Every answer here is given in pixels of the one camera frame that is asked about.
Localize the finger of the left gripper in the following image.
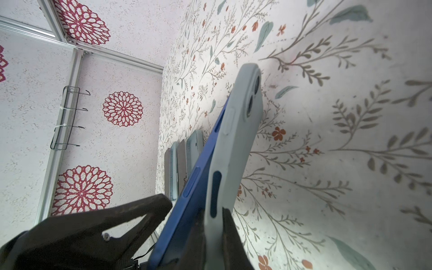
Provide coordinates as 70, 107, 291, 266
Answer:
1, 194, 172, 270

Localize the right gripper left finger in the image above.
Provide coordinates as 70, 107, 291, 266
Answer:
165, 210, 206, 270

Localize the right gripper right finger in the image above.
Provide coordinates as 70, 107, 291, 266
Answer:
222, 208, 254, 270

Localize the blue bare phone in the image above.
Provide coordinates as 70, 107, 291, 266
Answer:
147, 105, 227, 270

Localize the grey phone case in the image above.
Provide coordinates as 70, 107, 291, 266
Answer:
186, 129, 204, 176
204, 63, 263, 270
169, 142, 179, 201

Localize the black wire wall basket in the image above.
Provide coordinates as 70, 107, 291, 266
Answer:
50, 85, 91, 151

